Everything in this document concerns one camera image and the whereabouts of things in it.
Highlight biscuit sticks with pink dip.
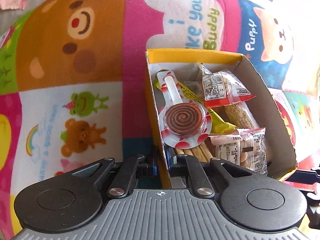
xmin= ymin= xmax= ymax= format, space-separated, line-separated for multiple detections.
xmin=174 ymin=142 xmax=215 ymax=163

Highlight spiral lollipop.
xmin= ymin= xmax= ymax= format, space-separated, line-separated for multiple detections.
xmin=156 ymin=70 xmax=212 ymax=150

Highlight yellow snack packet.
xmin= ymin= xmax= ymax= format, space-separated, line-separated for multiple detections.
xmin=156 ymin=77 xmax=241 ymax=136

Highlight clear snack bag red edge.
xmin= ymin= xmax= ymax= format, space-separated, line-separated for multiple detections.
xmin=199 ymin=64 xmax=255 ymax=108

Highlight yellow cardboard box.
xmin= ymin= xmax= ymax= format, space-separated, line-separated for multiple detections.
xmin=145 ymin=48 xmax=297 ymax=189

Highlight round bread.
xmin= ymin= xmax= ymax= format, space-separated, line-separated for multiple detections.
xmin=222 ymin=102 xmax=260 ymax=129

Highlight colourful cartoon patchwork blanket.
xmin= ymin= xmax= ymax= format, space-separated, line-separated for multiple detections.
xmin=1 ymin=0 xmax=319 ymax=239

